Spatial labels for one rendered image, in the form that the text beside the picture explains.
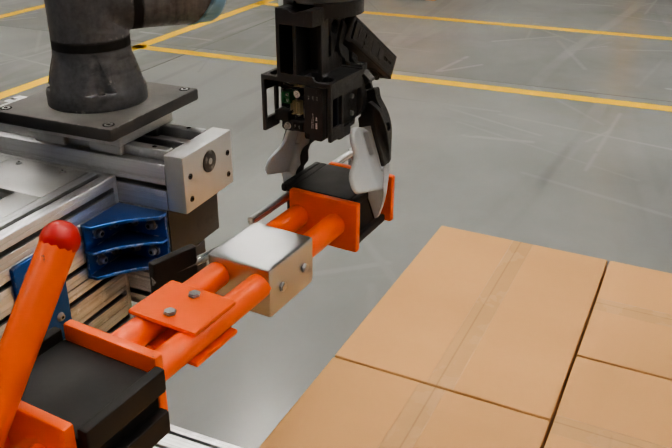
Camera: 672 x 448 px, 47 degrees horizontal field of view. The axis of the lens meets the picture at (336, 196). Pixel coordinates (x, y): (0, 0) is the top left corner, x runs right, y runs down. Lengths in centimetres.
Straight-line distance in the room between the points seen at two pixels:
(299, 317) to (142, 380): 206
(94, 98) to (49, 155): 14
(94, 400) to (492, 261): 137
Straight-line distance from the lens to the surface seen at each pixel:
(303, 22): 65
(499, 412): 136
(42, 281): 47
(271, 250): 65
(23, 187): 122
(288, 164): 78
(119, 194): 123
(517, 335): 155
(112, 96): 121
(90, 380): 53
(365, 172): 72
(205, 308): 59
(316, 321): 253
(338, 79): 67
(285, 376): 231
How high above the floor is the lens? 140
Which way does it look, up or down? 24 degrees down
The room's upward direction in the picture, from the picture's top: straight up
